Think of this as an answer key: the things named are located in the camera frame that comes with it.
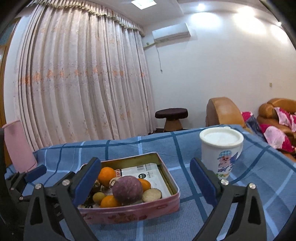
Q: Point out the pink and dark blanket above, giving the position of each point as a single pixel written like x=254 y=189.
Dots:
x=251 y=120

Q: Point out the cut sweet potato piece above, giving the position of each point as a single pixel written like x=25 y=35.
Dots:
x=152 y=195

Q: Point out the printed paper sheet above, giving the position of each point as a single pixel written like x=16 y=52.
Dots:
x=150 y=173

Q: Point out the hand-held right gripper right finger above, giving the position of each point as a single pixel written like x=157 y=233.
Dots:
x=203 y=184

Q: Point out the orange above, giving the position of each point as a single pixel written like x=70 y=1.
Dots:
x=106 y=176
x=145 y=184
x=111 y=202

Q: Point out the brown leather sofa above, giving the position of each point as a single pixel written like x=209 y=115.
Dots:
x=268 y=111

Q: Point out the small yellow fruit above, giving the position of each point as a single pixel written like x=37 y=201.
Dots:
x=99 y=197

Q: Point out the white air conditioner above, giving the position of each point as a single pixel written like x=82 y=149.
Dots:
x=171 y=32

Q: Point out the pink rectangular tin box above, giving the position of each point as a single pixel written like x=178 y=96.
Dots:
x=129 y=214

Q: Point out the blue checked cloth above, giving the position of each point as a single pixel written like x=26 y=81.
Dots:
x=161 y=227

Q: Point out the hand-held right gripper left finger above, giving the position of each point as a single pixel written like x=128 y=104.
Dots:
x=86 y=184

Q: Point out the purple sweet potato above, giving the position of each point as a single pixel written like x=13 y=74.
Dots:
x=127 y=190

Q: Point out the pink floral blanket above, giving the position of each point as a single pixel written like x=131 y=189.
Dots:
x=275 y=136

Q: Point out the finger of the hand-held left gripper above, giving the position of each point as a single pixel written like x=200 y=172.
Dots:
x=35 y=173

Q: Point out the white cartoon print cup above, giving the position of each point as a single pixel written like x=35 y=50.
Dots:
x=219 y=153

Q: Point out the brown leather armchair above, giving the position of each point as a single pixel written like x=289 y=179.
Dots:
x=222 y=111

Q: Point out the dark round stool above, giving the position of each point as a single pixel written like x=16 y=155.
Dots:
x=171 y=113

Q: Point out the pink cup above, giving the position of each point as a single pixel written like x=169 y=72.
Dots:
x=18 y=146

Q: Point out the square ceiling light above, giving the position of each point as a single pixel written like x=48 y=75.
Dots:
x=143 y=3

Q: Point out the pink embroidered curtain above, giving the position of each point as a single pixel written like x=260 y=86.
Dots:
x=81 y=81

